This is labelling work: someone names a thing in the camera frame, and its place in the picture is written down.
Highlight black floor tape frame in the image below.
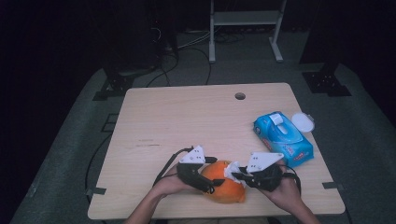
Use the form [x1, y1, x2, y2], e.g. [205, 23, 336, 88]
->
[100, 113, 120, 133]

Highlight thin black floor cable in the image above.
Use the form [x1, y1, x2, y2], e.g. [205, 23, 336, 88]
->
[84, 133, 113, 195]

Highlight white floor cables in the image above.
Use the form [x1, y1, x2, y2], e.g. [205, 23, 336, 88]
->
[164, 29, 213, 52]

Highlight white oval plastic lid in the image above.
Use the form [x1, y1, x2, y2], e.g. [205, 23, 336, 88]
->
[290, 112, 316, 133]

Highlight person's right hand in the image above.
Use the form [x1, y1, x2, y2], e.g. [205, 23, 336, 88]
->
[259, 160, 303, 214]

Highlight white wet wipe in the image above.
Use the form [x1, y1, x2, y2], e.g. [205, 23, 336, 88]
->
[223, 161, 248, 189]

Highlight black tape strip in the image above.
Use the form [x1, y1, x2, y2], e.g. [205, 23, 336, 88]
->
[85, 187, 107, 196]
[321, 181, 346, 191]

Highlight person's left hand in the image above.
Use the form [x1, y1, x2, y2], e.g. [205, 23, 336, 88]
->
[151, 163, 200, 198]

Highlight orange plush toy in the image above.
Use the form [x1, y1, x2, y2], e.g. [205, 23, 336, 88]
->
[200, 160, 248, 204]

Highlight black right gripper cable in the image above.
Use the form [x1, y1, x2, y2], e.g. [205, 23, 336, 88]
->
[281, 164, 303, 198]

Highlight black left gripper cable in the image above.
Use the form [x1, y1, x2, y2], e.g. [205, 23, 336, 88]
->
[152, 146, 194, 188]

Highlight black stand base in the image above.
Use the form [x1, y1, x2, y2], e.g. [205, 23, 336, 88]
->
[92, 66, 157, 102]
[302, 62, 353, 98]

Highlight white metal stand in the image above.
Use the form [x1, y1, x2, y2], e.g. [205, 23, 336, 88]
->
[208, 0, 288, 64]

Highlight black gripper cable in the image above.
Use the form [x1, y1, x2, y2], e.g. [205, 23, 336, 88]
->
[152, 146, 194, 188]
[281, 164, 303, 198]

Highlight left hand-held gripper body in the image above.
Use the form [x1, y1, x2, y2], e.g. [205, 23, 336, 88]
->
[176, 145, 217, 194]

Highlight blue wet wipes pack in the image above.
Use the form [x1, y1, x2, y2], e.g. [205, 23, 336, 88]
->
[252, 111, 315, 169]

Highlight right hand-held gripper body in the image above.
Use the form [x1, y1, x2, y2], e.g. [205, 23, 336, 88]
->
[246, 151, 285, 192]

